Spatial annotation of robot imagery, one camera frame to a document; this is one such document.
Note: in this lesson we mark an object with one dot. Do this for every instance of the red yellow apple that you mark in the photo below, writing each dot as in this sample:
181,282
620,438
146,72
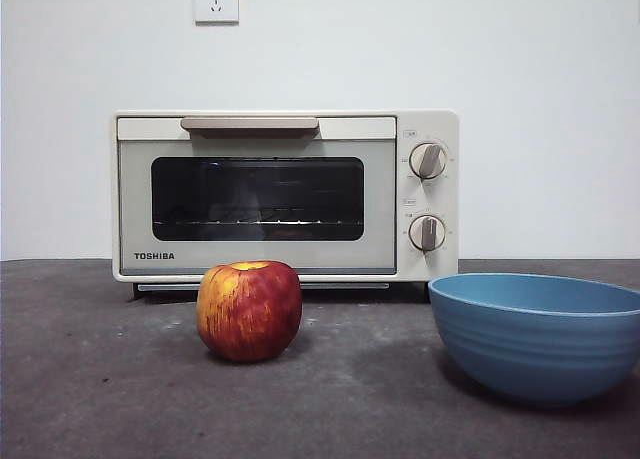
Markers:
250,314

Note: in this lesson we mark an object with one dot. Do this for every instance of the beige oven knob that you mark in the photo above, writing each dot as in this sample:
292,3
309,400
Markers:
427,233
428,161

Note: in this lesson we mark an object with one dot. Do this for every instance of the white wall power socket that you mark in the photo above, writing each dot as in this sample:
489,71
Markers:
216,9

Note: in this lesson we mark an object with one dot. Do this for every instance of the cream Toshiba toaster oven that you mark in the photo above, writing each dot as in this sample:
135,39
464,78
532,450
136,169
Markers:
427,124

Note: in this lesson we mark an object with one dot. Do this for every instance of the blue ribbed bowl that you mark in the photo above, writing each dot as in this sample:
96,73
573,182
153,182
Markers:
530,354

